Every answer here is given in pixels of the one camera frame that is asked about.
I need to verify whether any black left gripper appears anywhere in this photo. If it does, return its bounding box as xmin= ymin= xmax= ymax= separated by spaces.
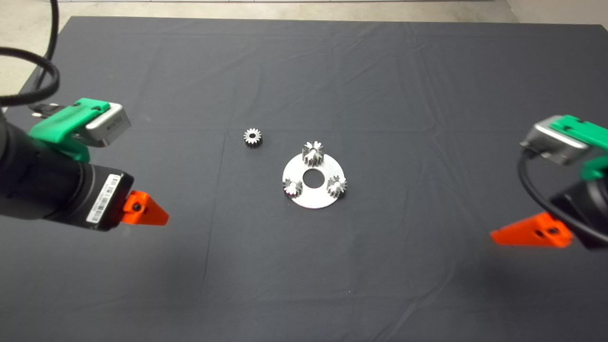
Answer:
xmin=76 ymin=161 xmax=170 ymax=232

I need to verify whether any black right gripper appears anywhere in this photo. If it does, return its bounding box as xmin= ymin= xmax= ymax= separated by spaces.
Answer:
xmin=490 ymin=178 xmax=608 ymax=251

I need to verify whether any large dark steel gear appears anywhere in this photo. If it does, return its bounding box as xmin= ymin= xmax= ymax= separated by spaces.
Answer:
xmin=302 ymin=141 xmax=325 ymax=167

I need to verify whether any round metal plate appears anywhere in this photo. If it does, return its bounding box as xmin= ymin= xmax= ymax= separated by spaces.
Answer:
xmin=282 ymin=153 xmax=346 ymax=209

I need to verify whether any dark grey table cloth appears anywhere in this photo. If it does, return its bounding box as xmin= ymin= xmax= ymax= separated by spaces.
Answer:
xmin=0 ymin=16 xmax=608 ymax=342

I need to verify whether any black right camera cable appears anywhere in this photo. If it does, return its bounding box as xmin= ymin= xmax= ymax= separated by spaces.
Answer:
xmin=517 ymin=147 xmax=608 ymax=245

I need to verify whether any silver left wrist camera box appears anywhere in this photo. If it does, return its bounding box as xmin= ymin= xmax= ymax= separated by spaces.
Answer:
xmin=85 ymin=103 xmax=132 ymax=147

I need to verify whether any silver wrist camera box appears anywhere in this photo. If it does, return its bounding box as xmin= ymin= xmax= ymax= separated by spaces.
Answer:
xmin=85 ymin=103 xmax=132 ymax=147
xmin=520 ymin=115 xmax=592 ymax=166

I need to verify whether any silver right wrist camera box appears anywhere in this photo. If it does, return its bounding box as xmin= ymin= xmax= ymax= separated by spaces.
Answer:
xmin=520 ymin=115 xmax=592 ymax=166

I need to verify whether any green right camera mount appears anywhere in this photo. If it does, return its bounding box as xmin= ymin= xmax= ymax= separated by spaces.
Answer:
xmin=550 ymin=115 xmax=608 ymax=181

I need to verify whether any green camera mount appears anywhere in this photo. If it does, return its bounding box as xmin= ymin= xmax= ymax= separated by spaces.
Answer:
xmin=550 ymin=115 xmax=608 ymax=181
xmin=28 ymin=98 xmax=111 ymax=162

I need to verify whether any green left camera mount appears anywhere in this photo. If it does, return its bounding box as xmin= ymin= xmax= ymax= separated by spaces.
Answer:
xmin=28 ymin=98 xmax=111 ymax=162

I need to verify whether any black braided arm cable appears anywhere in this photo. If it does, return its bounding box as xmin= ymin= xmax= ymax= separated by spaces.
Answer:
xmin=0 ymin=47 xmax=61 ymax=107

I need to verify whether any thin black left camera cable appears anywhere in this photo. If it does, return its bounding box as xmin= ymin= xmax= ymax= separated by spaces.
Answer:
xmin=28 ymin=0 xmax=60 ymax=118

